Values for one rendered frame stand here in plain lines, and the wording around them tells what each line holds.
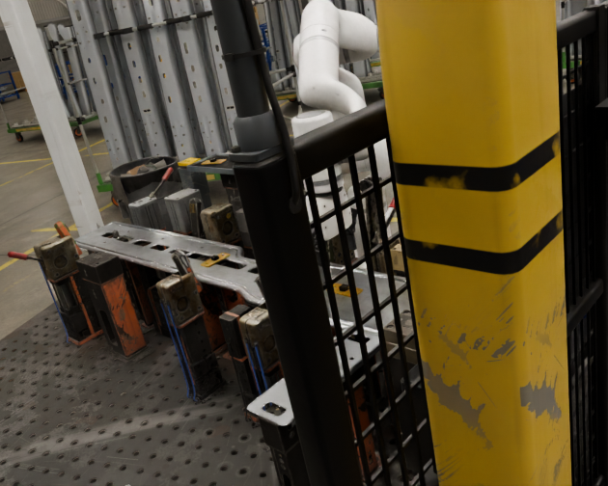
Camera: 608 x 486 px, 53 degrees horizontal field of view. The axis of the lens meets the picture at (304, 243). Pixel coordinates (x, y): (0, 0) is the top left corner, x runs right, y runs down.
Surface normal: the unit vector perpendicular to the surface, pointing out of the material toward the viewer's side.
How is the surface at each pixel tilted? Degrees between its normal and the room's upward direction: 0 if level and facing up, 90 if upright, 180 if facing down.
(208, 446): 0
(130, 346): 90
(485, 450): 90
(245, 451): 0
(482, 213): 90
